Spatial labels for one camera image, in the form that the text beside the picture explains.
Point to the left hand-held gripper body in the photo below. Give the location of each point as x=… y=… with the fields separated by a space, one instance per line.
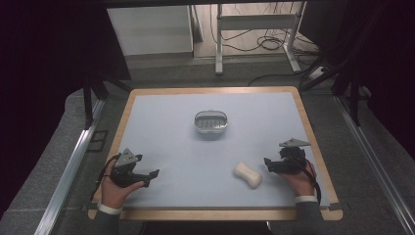
x=125 y=159

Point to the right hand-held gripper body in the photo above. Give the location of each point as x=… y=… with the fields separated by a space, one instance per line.
x=292 y=160

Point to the white soap bar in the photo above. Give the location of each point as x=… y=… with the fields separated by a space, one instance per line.
x=247 y=175

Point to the metal soap dish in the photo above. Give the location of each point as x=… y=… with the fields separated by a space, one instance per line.
x=211 y=122

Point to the person's right hand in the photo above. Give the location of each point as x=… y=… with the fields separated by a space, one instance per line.
x=300 y=183

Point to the person's left hand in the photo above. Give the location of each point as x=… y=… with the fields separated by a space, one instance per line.
x=114 y=194

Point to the light blue table mat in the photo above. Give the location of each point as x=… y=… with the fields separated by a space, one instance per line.
x=202 y=153

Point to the grey tape piece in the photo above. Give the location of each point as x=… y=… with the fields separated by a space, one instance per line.
x=338 y=206
x=89 y=206

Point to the black metal stand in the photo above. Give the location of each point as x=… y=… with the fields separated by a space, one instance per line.
x=354 y=94
x=88 y=98

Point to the wooden table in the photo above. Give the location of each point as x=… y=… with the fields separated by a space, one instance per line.
x=215 y=214

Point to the white power strip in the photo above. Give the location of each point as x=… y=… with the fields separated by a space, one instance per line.
x=317 y=73

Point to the dark curtain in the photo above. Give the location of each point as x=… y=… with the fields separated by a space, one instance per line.
x=385 y=49
x=45 y=65

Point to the white cabinet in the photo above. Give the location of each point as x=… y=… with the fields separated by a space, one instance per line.
x=150 y=31

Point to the black floor bracket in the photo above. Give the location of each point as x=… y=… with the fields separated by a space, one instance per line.
x=98 y=141

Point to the aluminium rail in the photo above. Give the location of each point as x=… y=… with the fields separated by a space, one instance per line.
x=378 y=166
x=65 y=182

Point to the white desk frame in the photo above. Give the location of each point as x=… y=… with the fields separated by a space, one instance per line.
x=257 y=22

